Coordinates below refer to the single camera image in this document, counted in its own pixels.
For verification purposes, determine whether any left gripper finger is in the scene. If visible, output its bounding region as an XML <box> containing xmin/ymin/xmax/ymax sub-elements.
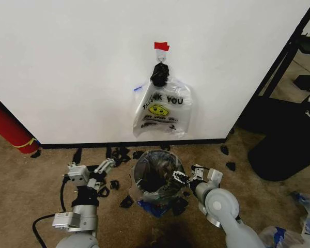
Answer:
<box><xmin>94</xmin><ymin>157</ymin><xmax>119</xmax><ymax>177</ymax></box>
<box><xmin>72</xmin><ymin>147</ymin><xmax>83</xmax><ymax>165</ymax></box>

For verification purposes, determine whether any round trash bin black liner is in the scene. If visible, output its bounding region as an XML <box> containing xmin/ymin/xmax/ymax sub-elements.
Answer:
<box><xmin>129</xmin><ymin>150</ymin><xmax>187</xmax><ymax>203</ymax></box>

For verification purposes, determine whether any clear thank you plastic bag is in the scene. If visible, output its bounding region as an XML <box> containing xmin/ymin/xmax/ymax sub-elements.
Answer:
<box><xmin>132</xmin><ymin>76</ymin><xmax>192</xmax><ymax>140</ymax></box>

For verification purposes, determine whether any black rolled garbage bag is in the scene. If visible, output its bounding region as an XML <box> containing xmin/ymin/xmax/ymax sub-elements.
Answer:
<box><xmin>150</xmin><ymin>64</ymin><xmax>171</xmax><ymax>87</ymax></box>

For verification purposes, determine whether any clear blue plastic bag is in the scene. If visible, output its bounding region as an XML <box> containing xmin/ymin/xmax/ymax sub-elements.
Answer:
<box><xmin>257</xmin><ymin>225</ymin><xmax>308</xmax><ymax>248</ymax></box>
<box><xmin>290</xmin><ymin>190</ymin><xmax>310</xmax><ymax>241</ymax></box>

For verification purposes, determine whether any blue plastic wrapper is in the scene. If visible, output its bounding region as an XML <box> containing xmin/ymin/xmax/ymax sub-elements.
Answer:
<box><xmin>137</xmin><ymin>199</ymin><xmax>172</xmax><ymax>218</ymax></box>

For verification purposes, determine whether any red rolled mat yellow tape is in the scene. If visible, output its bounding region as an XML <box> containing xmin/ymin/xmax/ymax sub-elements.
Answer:
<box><xmin>0</xmin><ymin>90</ymin><xmax>40</xmax><ymax>155</ymax></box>

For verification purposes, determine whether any red tape piece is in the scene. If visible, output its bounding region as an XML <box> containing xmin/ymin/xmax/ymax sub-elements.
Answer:
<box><xmin>153</xmin><ymin>41</ymin><xmax>171</xmax><ymax>53</ymax></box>

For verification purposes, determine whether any small black box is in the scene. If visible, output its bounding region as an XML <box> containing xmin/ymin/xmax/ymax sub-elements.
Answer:
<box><xmin>292</xmin><ymin>74</ymin><xmax>310</xmax><ymax>92</ymax></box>

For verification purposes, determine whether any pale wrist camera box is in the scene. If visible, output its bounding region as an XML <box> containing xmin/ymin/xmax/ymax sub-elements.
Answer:
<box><xmin>192</xmin><ymin>164</ymin><xmax>205</xmax><ymax>181</ymax></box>
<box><xmin>66</xmin><ymin>162</ymin><xmax>91</xmax><ymax>183</ymax></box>

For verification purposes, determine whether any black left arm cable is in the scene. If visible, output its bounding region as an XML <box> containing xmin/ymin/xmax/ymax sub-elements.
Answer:
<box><xmin>32</xmin><ymin>176</ymin><xmax>68</xmax><ymax>248</ymax></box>

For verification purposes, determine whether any clear wall hook metal ring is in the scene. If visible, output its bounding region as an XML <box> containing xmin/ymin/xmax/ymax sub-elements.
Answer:
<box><xmin>156</xmin><ymin>50</ymin><xmax>167</xmax><ymax>65</ymax></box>

